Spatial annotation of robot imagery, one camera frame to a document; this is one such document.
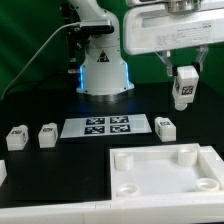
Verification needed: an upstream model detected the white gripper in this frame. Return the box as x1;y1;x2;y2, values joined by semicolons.
123;5;224;77

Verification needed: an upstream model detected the white square tabletop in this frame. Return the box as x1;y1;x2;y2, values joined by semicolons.
110;143;224;200

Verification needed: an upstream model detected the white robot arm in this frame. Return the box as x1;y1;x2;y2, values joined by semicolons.
68;0;224;100

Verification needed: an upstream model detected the white fiducial marker sheet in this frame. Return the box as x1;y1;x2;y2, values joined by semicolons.
61;114;152;138

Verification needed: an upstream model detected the white front obstacle bar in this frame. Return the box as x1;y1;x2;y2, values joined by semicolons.
0;192;224;224

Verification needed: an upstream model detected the white obstacle bar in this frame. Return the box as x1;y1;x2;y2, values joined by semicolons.
0;160;7;187
0;192;224;224

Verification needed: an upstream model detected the white left obstacle bar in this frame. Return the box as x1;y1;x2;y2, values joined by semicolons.
0;160;7;187

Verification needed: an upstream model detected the white cable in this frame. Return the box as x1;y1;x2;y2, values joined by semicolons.
0;22;81;101

